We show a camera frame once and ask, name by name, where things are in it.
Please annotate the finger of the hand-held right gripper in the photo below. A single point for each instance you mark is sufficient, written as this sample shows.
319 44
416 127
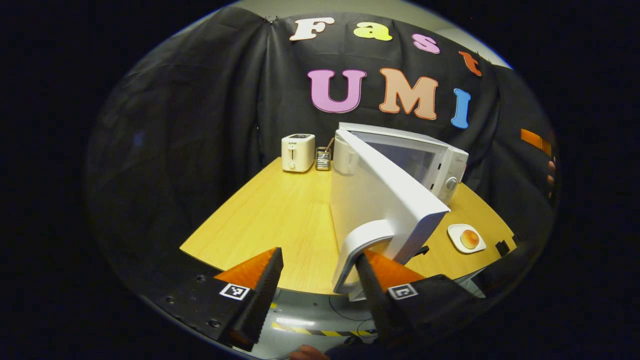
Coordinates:
535 140

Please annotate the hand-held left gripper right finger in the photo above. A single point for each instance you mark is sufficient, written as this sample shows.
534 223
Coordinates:
375 305

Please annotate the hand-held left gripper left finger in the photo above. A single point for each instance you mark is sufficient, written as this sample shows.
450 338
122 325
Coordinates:
262 300

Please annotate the white microwave oven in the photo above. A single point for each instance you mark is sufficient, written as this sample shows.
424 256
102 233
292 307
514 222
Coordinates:
380 210

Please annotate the round brown bread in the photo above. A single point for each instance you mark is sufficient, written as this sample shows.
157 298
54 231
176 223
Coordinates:
469 239

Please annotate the yellow black hazard tape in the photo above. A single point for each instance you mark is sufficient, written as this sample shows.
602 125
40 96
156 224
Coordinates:
320 331

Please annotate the white square plate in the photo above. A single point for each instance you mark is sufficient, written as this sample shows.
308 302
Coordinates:
455 237

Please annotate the white toaster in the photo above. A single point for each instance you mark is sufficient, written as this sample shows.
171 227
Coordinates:
297 152

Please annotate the metal mesh utensil holder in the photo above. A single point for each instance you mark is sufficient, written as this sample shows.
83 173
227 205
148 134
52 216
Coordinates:
323 160

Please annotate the black backdrop cloth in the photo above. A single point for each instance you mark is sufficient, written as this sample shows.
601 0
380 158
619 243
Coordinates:
200 125

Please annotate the black cloth clip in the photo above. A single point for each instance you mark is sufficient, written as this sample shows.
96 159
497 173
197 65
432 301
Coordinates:
271 19

